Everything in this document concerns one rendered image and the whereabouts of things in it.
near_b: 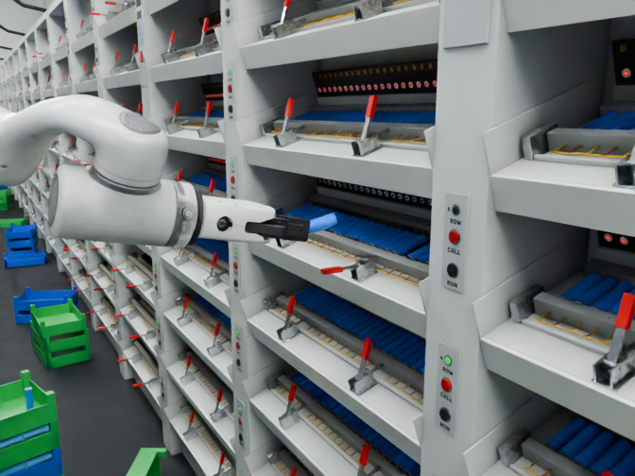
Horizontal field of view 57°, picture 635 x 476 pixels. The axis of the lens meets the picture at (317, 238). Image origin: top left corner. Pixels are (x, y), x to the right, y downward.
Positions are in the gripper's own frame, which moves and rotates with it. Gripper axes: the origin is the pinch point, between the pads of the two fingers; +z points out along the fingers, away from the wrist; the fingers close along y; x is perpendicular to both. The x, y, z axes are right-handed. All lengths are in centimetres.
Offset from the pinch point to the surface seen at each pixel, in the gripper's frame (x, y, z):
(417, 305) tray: 7.5, -12.5, 14.9
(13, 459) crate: 76, 83, -19
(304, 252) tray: 6.6, 21.2, 16.7
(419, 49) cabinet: -33.2, 10.8, 26.4
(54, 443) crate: 74, 85, -10
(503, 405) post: 17.2, -25.2, 21.1
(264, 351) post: 35, 45, 26
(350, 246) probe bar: 2.9, 9.6, 18.2
